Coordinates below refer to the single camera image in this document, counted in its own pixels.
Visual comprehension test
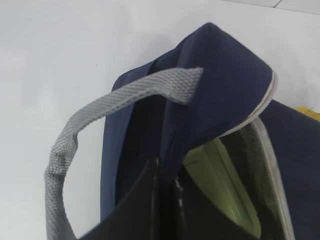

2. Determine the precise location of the green lidded glass container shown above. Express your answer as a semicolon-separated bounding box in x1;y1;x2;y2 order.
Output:
183;138;262;239

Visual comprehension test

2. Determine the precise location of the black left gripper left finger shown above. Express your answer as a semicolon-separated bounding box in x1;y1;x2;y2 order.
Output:
81;158;161;240

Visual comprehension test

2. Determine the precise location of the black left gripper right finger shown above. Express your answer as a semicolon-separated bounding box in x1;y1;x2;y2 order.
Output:
174;167;256;240

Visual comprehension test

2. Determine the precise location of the navy blue lunch bag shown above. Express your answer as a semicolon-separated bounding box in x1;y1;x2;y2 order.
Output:
44;23;320;240

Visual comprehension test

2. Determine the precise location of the yellow pear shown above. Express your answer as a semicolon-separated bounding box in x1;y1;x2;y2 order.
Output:
295;107;320;122

